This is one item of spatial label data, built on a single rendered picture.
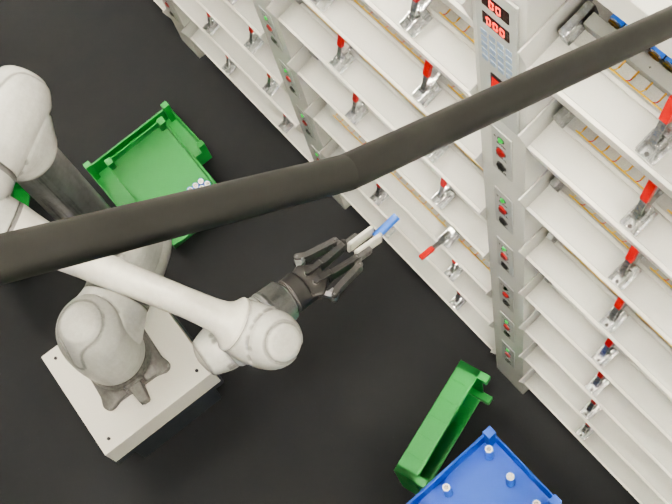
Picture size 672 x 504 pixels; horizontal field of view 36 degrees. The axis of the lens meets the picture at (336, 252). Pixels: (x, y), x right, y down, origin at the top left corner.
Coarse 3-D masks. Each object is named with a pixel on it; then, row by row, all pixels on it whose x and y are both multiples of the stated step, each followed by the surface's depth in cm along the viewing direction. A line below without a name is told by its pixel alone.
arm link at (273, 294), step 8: (264, 288) 199; (272, 288) 198; (280, 288) 198; (256, 296) 198; (264, 296) 197; (272, 296) 197; (280, 296) 197; (288, 296) 197; (272, 304) 196; (280, 304) 197; (288, 304) 197; (296, 304) 200; (288, 312) 197; (296, 312) 199
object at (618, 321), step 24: (528, 240) 169; (552, 240) 171; (552, 264) 172; (576, 264) 170; (576, 288) 170; (600, 288) 168; (600, 312) 167; (624, 312) 164; (624, 336) 165; (648, 336) 164; (648, 360) 163
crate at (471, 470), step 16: (480, 448) 210; (496, 448) 209; (464, 464) 209; (480, 464) 208; (496, 464) 208; (512, 464) 207; (432, 480) 204; (448, 480) 208; (464, 480) 208; (480, 480) 207; (496, 480) 207; (528, 480) 206; (416, 496) 203; (432, 496) 207; (464, 496) 206; (480, 496) 206; (496, 496) 205; (512, 496) 205; (528, 496) 204; (544, 496) 204
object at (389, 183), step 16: (320, 96) 232; (320, 112) 237; (336, 112) 235; (336, 128) 234; (352, 128) 233; (352, 144) 232; (384, 176) 227; (400, 176) 226; (400, 192) 225; (416, 192) 224; (416, 208) 223; (432, 224) 221; (448, 224) 219; (464, 256) 217; (480, 256) 215; (480, 272) 215
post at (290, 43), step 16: (256, 0) 206; (272, 0) 198; (272, 16) 204; (288, 32) 208; (272, 48) 223; (288, 48) 212; (304, 96) 229; (304, 112) 240; (304, 128) 252; (320, 128) 243; (320, 144) 250
